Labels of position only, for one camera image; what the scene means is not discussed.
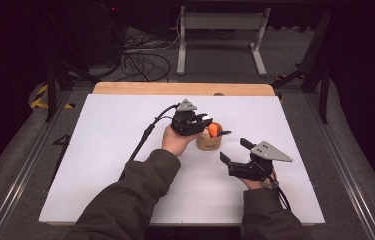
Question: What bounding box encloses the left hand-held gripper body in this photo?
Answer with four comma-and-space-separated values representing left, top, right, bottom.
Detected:
170, 98, 206, 137

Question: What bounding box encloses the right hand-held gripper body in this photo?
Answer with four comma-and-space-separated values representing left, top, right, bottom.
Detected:
227, 140, 294, 182

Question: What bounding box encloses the brown pen holder with figurine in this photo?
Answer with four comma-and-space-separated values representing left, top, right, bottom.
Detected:
195, 121, 224, 152

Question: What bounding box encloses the person's right hand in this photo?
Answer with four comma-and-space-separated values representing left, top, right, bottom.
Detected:
239, 169, 278, 191

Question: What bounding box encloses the person's left hand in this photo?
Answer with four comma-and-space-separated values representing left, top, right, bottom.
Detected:
161, 123, 203, 158

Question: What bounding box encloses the white table mat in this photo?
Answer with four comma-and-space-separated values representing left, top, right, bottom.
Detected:
38, 93, 326, 225

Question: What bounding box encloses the black metal stand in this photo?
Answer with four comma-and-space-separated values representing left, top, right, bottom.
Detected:
271, 9, 333, 124
43, 61, 101, 123

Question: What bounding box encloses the dark box with red light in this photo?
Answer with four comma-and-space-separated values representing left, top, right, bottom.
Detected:
84, 3, 126, 68

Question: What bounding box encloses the yellow and black hazard tape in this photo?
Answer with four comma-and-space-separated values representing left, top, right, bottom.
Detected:
29, 83, 76, 110

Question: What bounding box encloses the right hand-held gripper cable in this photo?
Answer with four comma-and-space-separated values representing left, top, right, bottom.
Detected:
263, 173, 292, 211

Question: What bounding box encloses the hand-held gripper cable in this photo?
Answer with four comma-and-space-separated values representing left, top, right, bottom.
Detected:
263, 173, 292, 211
118, 103, 180, 182

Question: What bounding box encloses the left hand-held gripper cable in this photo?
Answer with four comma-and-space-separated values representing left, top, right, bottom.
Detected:
118, 103, 180, 182

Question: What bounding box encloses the bundle of black floor cables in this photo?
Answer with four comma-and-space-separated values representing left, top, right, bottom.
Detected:
113, 31, 179, 83

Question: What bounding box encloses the aluminium floor rail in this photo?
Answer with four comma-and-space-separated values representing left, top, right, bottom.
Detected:
0, 89, 73, 240
303, 93, 375, 240

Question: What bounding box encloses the grey metal desk frame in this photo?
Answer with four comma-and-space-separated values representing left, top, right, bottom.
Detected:
176, 5, 272, 77

